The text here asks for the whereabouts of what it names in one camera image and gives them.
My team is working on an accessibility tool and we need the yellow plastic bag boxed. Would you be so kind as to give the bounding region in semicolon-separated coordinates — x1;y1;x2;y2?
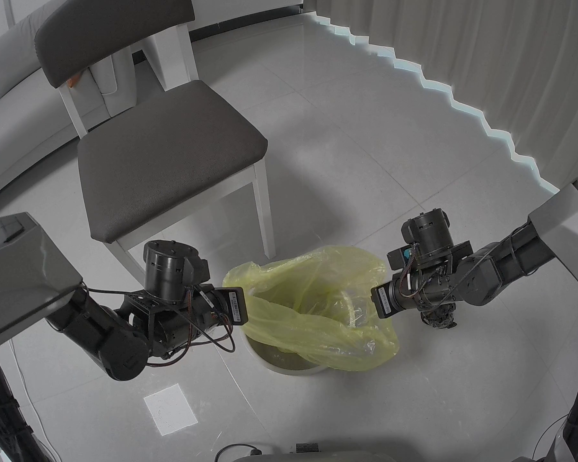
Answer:
223;244;399;372

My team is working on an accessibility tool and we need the white cable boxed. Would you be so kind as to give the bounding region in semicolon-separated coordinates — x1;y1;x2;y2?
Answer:
10;342;55;462

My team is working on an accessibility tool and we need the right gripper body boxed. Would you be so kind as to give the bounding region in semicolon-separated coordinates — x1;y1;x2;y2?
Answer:
372;273;458;320

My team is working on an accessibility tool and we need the white chair with grey cushions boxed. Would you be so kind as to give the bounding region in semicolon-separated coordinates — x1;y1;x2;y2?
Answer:
34;0;276;287

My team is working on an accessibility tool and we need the black cable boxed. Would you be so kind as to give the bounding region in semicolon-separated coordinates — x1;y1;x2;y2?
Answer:
216;443;264;462

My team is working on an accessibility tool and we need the grey sofa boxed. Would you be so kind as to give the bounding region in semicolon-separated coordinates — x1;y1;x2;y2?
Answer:
0;0;140;210

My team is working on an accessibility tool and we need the white trash bin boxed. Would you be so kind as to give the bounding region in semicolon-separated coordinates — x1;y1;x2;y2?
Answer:
241;284;369;378

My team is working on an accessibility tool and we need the black plastic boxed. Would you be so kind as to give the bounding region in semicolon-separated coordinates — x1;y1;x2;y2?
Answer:
421;304;458;331

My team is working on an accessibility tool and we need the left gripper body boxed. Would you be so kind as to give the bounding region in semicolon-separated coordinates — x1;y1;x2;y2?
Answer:
193;285;250;331

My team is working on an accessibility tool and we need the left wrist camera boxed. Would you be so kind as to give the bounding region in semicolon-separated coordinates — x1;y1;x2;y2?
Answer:
186;256;211;288

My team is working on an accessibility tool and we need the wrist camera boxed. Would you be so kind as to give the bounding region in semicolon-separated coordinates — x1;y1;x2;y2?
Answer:
186;256;211;288
387;244;411;272

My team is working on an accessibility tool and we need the white curtain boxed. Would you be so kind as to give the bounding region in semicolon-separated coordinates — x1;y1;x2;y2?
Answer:
314;0;578;198

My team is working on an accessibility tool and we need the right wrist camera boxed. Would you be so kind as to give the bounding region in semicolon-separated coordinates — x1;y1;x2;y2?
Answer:
387;244;411;272

